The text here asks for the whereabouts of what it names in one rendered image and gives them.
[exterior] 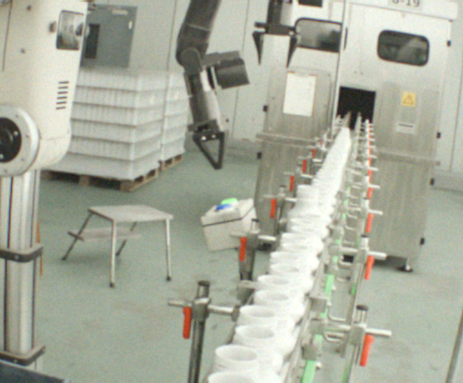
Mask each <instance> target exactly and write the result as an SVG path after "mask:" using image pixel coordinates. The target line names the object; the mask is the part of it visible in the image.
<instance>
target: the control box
mask: <svg viewBox="0 0 463 383"><path fill-rule="evenodd" d="M218 205H220V204H217V205H215V206H214V207H213V208H212V209H209V210H208V211H207V213H206V214H204V215H203V216H202V217H201V225H202V230H203V234H204V238H205V242H206V245H207V246H208V250H209V252H210V253H212V252H217V251H221V250H227V249H231V248H235V250H236V251H237V256H238V267H239V274H240V280H243V277H244V269H245V262H244V261H240V260H239V258H240V250H241V243H240V238H235V237H230V231H234V232H239V233H247V232H248V231H249V229H250V226H251V219H257V217H256V213H255V208H254V206H253V200H252V199H251V198H250V199H249V198H247V199H245V200H240V201H237V202H232V203H231V207H228V208H224V209H219V210H216V207H217V206H218Z"/></svg>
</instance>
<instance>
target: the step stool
mask: <svg viewBox="0 0 463 383"><path fill-rule="evenodd" d="M87 212H89V215H88V216H87V219H86V221H85V222H84V224H83V225H82V227H81V228H80V230H73V231H67V234H70V235H72V236H74V237H75V239H74V240H73V242H72V244H70V246H69V247H68V250H67V252H66V254H65V256H64V257H63V258H62V259H61V261H66V259H67V258H68V256H69V253H70V252H71V250H72V248H73V247H74V245H75V244H76V242H77V240H79V241H80V242H83V243H93V242H104V241H112V245H111V264H110V277H111V283H110V287H115V283H114V271H115V255H120V253H121V252H122V251H121V250H122V248H123V247H124V245H125V243H126V242H127V240H128V239H132V238H138V239H140V238H141V235H140V234H139V233H136V232H134V231H133V230H134V229H135V227H136V225H137V224H138V222H139V221H147V220H159V221H161V220H165V224H166V255H167V281H171V277H170V227H169V220H172V217H173V215H172V214H170V213H167V212H164V211H161V210H158V209H155V208H152V207H150V206H148V205H145V204H140V205H122V206H105V207H89V208H87ZM93 214H95V215H97V216H99V217H102V218H104V219H106V220H109V221H110V222H112V226H111V227H108V228H96V229H85V228H86V227H87V225H88V222H89V220H90V218H91V217H92V215H93ZM121 222H134V223H133V225H132V226H131V228H130V229H128V228H125V227H123V226H119V227H116V223H121ZM123 239H124V240H123ZM116 240H123V242H122V244H121V246H120V248H119V250H118V251H117V253H116V254H115V252H116Z"/></svg>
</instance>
